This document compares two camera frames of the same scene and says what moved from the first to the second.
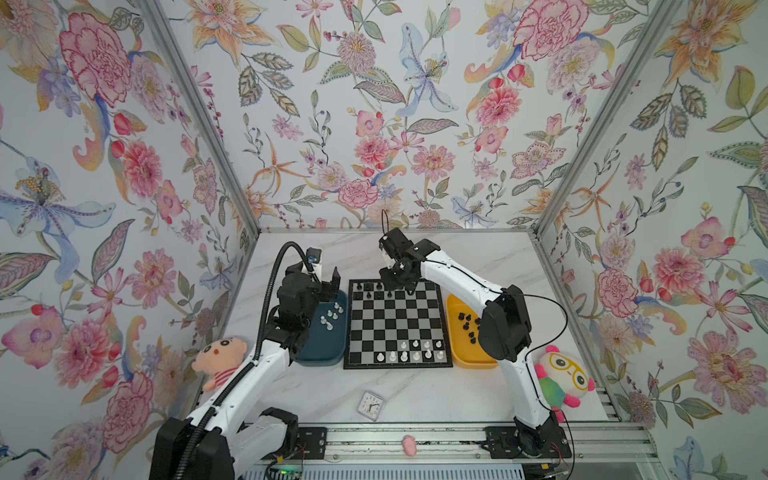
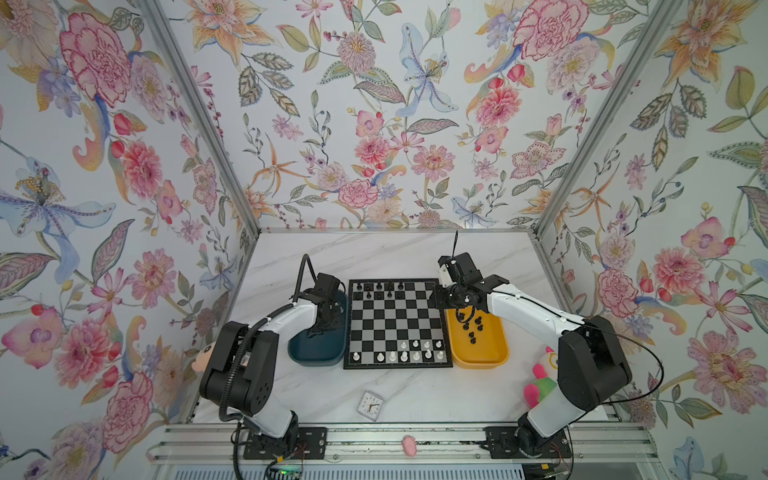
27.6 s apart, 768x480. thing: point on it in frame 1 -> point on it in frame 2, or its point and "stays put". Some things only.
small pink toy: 409,445 stays put
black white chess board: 393,329 stays put
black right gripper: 384,274 -> 438,290
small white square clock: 370,405 stays put
